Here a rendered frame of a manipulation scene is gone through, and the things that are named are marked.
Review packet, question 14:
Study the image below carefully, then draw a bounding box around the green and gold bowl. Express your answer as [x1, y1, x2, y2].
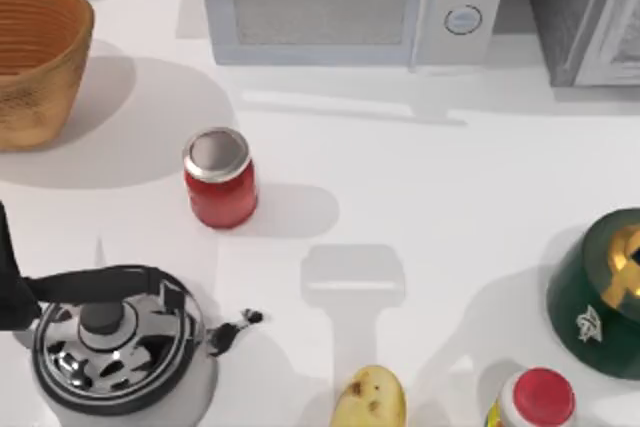
[545, 206, 640, 381]

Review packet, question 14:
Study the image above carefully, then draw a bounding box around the woven wooden basket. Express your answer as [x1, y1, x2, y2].
[0, 0, 96, 153]

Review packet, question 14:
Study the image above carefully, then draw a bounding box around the red jar with metal lid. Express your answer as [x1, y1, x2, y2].
[182, 127, 259, 230]

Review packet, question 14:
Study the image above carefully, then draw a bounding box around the bottle with red cap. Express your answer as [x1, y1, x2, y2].
[485, 367, 577, 427]

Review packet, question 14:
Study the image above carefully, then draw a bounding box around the grey microwave knob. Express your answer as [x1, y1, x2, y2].
[443, 3, 484, 37]

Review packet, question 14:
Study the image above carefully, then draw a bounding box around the yellow potato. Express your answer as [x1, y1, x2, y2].
[330, 365, 407, 427]

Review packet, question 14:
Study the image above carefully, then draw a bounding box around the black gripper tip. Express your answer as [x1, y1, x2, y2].
[0, 201, 42, 334]

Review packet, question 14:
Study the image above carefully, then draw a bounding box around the pale microwave oven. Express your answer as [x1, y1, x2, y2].
[195, 0, 514, 72]

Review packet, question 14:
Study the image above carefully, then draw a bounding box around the chrome kettle with black handle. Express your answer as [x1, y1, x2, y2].
[20, 265, 265, 427]

